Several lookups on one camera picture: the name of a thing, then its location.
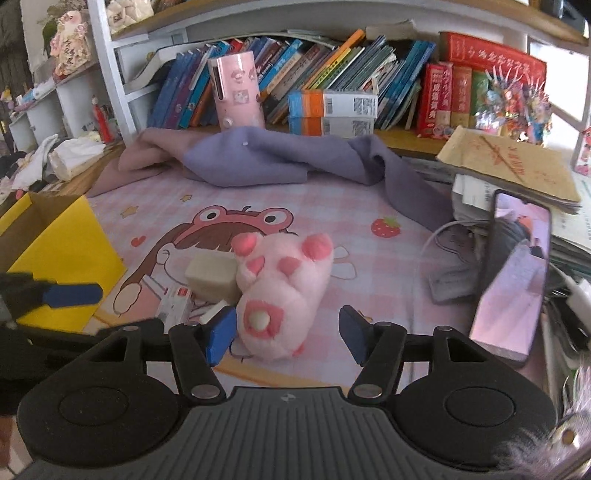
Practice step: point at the large red book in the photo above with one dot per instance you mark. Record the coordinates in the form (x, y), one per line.
(485, 50)

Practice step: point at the beige tissue box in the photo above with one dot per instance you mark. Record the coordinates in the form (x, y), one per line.
(76, 159)

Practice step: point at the row of slanted books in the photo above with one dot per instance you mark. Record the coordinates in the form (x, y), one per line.
(318, 64)

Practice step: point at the white blue glue tube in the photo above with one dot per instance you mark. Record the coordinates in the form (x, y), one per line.
(178, 304)

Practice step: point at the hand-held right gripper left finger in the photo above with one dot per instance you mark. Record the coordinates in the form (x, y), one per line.
(220, 334)

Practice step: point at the cartoon wall sticker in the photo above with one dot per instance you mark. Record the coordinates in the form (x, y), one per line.
(584, 152)

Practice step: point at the thick green book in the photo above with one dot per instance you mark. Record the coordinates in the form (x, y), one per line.
(479, 99)

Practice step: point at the pile of textbooks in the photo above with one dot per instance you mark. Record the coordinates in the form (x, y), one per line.
(572, 230)

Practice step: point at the white bookshelf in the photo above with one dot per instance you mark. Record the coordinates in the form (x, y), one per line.
(108, 69)

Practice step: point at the black smartphone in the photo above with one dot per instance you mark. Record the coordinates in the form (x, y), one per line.
(508, 286)

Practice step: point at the yellow cardboard box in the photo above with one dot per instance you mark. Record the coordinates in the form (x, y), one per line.
(60, 249)

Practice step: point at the purple cloth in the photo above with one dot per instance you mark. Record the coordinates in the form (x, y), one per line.
(258, 157)

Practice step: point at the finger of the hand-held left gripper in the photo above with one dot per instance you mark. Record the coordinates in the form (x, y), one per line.
(55, 344)
(74, 294)

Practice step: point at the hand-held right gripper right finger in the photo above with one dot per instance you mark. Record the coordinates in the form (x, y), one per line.
(353, 334)

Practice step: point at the pink cartoon cylinder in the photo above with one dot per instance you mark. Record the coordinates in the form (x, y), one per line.
(235, 92)

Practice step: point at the floral doll dress ornament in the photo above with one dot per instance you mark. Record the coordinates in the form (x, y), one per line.
(69, 46)

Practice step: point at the tan plush toy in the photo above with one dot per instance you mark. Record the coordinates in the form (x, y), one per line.
(129, 9)

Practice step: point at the pink cartoon table mat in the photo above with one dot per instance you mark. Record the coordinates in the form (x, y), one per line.
(378, 286)

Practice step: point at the colourful paper ornament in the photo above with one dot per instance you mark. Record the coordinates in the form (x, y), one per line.
(517, 106)

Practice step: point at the stack of papers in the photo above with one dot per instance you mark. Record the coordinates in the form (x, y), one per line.
(475, 194)

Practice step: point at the red figurine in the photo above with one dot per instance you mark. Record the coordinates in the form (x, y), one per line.
(104, 124)

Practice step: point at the white charging plug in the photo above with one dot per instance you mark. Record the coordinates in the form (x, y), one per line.
(581, 295)

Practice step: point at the thick red book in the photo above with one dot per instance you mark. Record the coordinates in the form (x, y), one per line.
(436, 101)
(461, 99)

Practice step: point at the grey flat pouch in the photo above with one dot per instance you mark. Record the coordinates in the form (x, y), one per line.
(452, 286)

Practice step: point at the white side shelf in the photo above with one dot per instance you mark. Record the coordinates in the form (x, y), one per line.
(69, 97)

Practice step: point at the beige rectangular block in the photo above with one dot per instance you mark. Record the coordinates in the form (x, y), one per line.
(210, 274)

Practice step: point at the pile of clothes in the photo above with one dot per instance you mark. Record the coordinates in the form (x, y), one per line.
(32, 164)

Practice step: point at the pink plush toy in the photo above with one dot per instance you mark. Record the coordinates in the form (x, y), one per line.
(277, 295)

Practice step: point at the orange blue white carton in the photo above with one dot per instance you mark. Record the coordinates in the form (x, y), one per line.
(332, 127)
(332, 104)

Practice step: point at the brown paper envelope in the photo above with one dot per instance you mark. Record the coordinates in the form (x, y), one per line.
(508, 161)

